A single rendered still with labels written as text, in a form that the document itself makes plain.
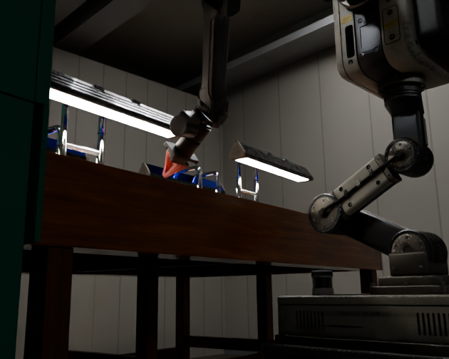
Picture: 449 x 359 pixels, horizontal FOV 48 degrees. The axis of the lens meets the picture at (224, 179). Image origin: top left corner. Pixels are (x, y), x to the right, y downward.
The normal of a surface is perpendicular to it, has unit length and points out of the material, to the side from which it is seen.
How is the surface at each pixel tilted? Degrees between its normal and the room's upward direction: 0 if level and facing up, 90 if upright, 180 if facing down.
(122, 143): 90
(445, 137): 90
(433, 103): 90
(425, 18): 90
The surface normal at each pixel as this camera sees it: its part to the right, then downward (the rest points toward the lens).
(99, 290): 0.70, -0.17
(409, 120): -0.71, -0.15
